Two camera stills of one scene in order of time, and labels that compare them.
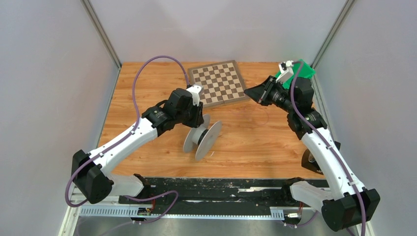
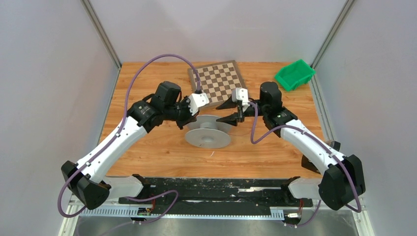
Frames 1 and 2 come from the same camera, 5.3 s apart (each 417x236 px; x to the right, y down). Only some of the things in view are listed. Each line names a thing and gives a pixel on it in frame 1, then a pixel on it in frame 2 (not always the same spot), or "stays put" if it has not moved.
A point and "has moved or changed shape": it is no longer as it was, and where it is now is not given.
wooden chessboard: (222, 83) stays put
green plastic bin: (306, 71) stays put
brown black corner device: (310, 161) stays put
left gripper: (198, 120) stays put
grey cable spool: (203, 139) has moved or changed shape
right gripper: (260, 94) -> (232, 119)
